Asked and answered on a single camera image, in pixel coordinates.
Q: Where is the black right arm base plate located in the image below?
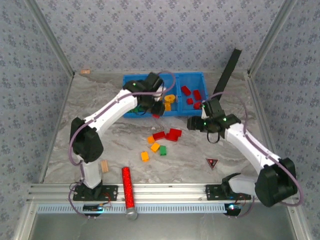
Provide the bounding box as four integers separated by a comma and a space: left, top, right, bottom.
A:
205, 183, 252, 201

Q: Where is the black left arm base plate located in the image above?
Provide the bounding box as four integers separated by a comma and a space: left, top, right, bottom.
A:
72, 184, 119, 202

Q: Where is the red glitter tube silver cap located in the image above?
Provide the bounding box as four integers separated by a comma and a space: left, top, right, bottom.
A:
121, 166, 139, 221

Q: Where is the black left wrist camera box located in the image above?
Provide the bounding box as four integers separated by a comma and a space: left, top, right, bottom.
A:
145, 72, 165, 89

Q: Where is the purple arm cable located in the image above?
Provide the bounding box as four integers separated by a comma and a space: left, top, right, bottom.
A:
206, 91, 305, 221
68, 70, 177, 221

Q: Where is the black folded chessboard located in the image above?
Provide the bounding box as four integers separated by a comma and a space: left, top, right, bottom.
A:
212, 47, 243, 100

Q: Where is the grey metal shelf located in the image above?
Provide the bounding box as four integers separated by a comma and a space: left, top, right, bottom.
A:
12, 201, 313, 240

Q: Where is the small circuit board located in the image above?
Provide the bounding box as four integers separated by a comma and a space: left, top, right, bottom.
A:
224, 202, 243, 216
83, 203, 112, 213

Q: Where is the blue three-compartment plastic bin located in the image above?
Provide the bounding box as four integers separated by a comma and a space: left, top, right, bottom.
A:
122, 71, 210, 119

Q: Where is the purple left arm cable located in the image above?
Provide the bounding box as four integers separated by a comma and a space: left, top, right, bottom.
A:
68, 70, 177, 221

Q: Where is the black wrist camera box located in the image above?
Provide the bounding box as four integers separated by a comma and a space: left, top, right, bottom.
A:
201, 98, 221, 118
145, 72, 165, 89

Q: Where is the aluminium cross rail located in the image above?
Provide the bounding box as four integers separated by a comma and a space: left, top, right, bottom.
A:
26, 182, 300, 203

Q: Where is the short black right gripper cable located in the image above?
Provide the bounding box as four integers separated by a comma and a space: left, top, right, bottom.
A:
206, 131, 221, 145

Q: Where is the light blue slotted cable duct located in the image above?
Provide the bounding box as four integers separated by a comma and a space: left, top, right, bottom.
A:
37, 202, 241, 215

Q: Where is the aluminium corner post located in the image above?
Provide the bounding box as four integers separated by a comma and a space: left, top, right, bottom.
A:
24, 0, 76, 76
246, 0, 300, 76

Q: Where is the aluminium side rail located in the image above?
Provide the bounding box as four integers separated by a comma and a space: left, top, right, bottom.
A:
38, 71, 76, 185
243, 71, 286, 183

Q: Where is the small wooden slatted block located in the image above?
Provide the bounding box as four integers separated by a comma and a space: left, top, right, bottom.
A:
99, 160, 111, 174

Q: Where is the red L-shaped lego piece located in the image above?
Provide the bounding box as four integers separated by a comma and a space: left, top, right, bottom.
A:
166, 128, 183, 142

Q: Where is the red triangular toy sign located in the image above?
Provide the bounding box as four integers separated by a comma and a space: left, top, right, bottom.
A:
205, 157, 220, 171

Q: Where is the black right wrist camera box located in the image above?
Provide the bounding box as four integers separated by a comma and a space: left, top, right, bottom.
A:
201, 98, 221, 118

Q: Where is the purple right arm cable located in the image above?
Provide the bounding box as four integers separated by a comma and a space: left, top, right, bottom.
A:
206, 91, 305, 221

